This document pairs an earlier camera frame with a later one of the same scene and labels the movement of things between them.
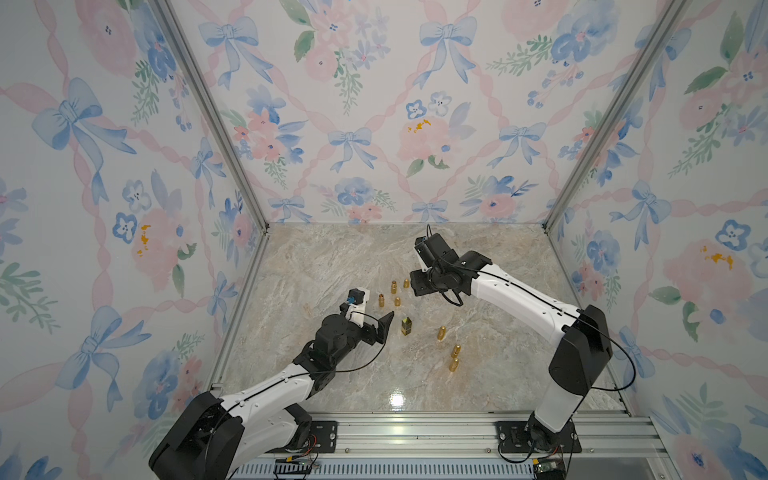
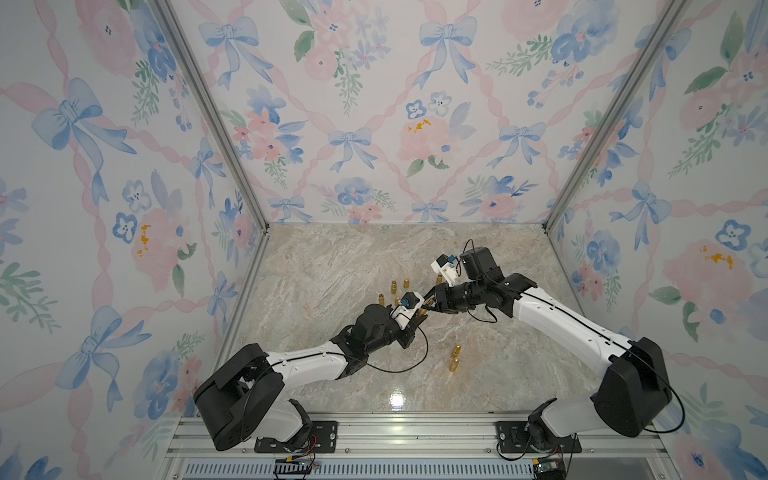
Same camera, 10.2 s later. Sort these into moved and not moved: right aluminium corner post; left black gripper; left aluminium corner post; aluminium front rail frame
Moved: left black gripper
Not moved: aluminium front rail frame; left aluminium corner post; right aluminium corner post
